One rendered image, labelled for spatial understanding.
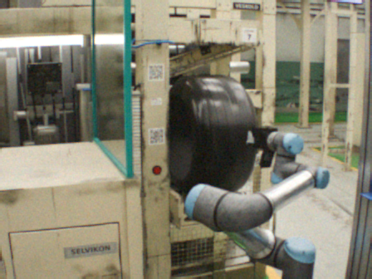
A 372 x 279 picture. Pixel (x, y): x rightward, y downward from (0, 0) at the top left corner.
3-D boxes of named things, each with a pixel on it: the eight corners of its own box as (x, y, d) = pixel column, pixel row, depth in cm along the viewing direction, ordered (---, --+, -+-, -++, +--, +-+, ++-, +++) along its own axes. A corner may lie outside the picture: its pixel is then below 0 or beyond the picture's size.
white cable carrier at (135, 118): (134, 193, 208) (132, 91, 198) (132, 191, 212) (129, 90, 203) (144, 193, 209) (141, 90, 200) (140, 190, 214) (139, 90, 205)
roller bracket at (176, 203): (178, 218, 204) (178, 198, 202) (153, 193, 241) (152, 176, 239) (184, 217, 205) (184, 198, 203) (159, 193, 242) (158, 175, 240)
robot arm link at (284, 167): (291, 188, 153) (297, 157, 153) (265, 182, 161) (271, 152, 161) (301, 189, 159) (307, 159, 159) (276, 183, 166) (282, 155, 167)
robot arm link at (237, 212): (247, 209, 117) (331, 159, 149) (215, 200, 124) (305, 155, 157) (247, 247, 120) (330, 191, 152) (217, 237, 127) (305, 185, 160)
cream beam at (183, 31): (155, 45, 223) (155, 17, 221) (142, 46, 247) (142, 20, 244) (260, 46, 245) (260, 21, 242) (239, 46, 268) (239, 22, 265)
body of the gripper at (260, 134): (266, 126, 182) (282, 127, 171) (266, 147, 183) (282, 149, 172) (250, 127, 180) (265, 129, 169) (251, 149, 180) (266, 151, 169)
